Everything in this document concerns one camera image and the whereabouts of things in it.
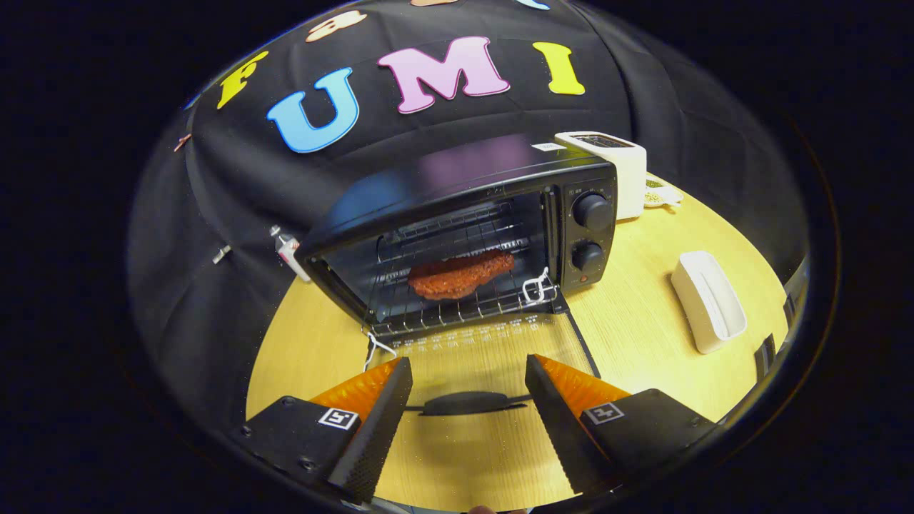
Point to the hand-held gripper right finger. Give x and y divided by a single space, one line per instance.
560 428

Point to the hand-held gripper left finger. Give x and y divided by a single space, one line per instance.
378 428

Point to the reddish brown meat piece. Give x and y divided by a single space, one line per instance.
460 275

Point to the black toaster oven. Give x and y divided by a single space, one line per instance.
593 243

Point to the white pop-up toaster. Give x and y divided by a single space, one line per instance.
632 178

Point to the white ribbed tray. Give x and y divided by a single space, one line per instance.
707 303

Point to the clear plastic bottle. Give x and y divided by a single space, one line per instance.
289 250

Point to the small metal clip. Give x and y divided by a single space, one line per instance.
221 253

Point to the white divided bean dish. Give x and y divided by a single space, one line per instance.
660 194

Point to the black backdrop cloth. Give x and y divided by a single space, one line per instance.
285 185

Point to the small red clip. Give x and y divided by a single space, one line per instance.
182 141

